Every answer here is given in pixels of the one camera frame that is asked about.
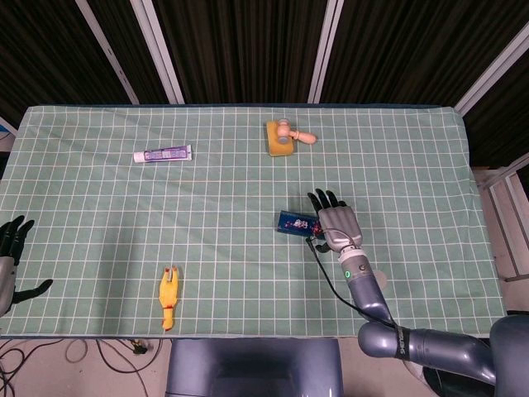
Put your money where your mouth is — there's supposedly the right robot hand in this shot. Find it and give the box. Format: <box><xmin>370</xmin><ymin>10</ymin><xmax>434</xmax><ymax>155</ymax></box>
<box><xmin>305</xmin><ymin>189</ymin><xmax>365</xmax><ymax>255</ymax></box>

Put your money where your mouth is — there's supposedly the white blue board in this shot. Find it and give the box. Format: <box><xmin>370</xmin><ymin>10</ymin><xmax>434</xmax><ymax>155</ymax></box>
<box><xmin>0</xmin><ymin>116</ymin><xmax>18</xmax><ymax>155</ymax></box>

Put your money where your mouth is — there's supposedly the yellow rubber chicken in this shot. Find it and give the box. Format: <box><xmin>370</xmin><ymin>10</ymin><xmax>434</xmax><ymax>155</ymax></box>
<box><xmin>158</xmin><ymin>266</ymin><xmax>182</xmax><ymax>332</ymax></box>

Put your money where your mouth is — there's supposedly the wooden toy hammer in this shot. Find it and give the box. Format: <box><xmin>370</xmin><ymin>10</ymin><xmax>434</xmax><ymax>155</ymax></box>
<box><xmin>275</xmin><ymin>118</ymin><xmax>317</xmax><ymax>146</ymax></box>

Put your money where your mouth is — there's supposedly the thin white frame post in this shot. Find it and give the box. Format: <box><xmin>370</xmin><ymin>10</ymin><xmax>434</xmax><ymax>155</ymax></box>
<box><xmin>75</xmin><ymin>0</ymin><xmax>140</xmax><ymax>104</ymax></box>

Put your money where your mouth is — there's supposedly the white metal rack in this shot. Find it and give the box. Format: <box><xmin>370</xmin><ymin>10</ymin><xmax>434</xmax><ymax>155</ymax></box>
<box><xmin>473</xmin><ymin>152</ymin><xmax>529</xmax><ymax>283</ymax></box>

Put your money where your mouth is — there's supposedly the green checked tablecloth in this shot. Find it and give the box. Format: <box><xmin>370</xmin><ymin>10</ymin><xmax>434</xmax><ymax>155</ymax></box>
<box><xmin>0</xmin><ymin>103</ymin><xmax>513</xmax><ymax>339</ymax></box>

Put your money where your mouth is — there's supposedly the white purple toothpaste tube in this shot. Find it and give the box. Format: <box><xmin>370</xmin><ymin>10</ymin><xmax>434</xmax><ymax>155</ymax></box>
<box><xmin>132</xmin><ymin>144</ymin><xmax>193</xmax><ymax>164</ymax></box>

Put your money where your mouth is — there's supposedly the yellow sponge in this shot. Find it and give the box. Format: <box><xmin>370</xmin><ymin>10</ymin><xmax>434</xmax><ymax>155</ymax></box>
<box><xmin>265</xmin><ymin>120</ymin><xmax>295</xmax><ymax>159</ymax></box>

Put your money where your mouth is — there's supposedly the wide white frame post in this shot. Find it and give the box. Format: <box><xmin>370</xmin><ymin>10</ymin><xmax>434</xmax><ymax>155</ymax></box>
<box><xmin>307</xmin><ymin>0</ymin><xmax>345</xmax><ymax>104</ymax></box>
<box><xmin>454</xmin><ymin>22</ymin><xmax>529</xmax><ymax>117</ymax></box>
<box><xmin>130</xmin><ymin>0</ymin><xmax>185</xmax><ymax>104</ymax></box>

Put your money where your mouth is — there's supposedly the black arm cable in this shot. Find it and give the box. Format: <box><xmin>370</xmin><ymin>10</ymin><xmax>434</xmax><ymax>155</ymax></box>
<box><xmin>305</xmin><ymin>237</ymin><xmax>398</xmax><ymax>328</ymax></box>

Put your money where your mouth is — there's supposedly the black pleated curtain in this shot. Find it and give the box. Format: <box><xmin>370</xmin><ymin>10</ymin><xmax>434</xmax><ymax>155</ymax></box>
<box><xmin>0</xmin><ymin>0</ymin><xmax>529</xmax><ymax>169</ymax></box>

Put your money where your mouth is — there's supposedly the blue-grey robot torso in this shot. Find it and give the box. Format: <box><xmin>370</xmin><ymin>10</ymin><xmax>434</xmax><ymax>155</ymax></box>
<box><xmin>164</xmin><ymin>337</ymin><xmax>344</xmax><ymax>397</ymax></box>

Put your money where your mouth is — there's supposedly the black floor cable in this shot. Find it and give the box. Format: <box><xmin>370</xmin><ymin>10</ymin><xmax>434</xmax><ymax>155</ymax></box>
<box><xmin>0</xmin><ymin>337</ymin><xmax>64</xmax><ymax>397</ymax></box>
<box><xmin>95</xmin><ymin>338</ymin><xmax>163</xmax><ymax>397</ymax></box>

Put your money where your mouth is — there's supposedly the grey floor cable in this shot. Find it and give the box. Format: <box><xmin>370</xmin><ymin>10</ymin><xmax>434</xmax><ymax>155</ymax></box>
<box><xmin>64</xmin><ymin>338</ymin><xmax>90</xmax><ymax>365</ymax></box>

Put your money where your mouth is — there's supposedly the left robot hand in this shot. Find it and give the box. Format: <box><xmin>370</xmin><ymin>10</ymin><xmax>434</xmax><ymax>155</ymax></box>
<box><xmin>0</xmin><ymin>214</ymin><xmax>54</xmax><ymax>318</ymax></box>

